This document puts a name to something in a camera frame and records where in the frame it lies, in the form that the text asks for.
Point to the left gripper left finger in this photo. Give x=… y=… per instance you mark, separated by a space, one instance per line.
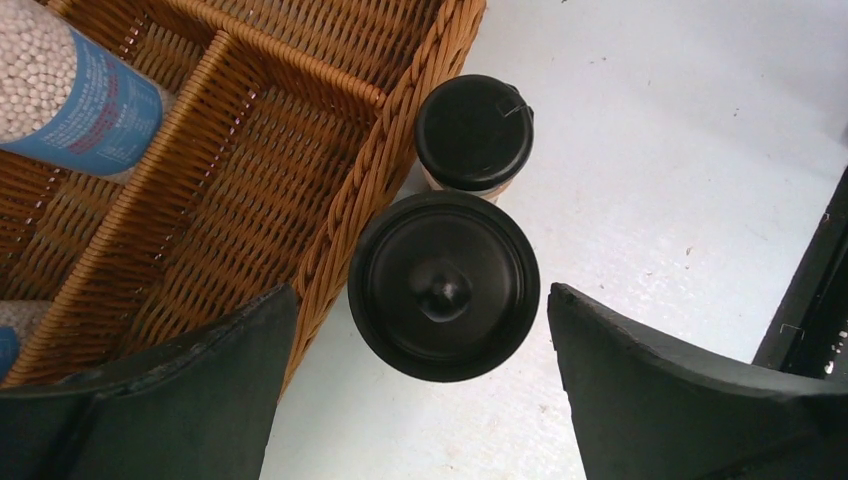
x=198 y=406

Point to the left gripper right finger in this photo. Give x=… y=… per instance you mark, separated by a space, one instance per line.
x=647 y=405

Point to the silver-lid salt jar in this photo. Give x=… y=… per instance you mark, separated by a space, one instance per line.
x=69 y=102
x=19 y=319

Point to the black-lid white spice jar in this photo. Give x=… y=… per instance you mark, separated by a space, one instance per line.
x=444 y=286

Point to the small black pepper jar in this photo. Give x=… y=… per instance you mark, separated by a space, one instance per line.
x=474 y=133

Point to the brown wicker divided basket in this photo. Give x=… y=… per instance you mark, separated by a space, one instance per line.
x=292 y=128

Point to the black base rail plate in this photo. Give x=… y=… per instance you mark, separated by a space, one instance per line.
x=808 y=333

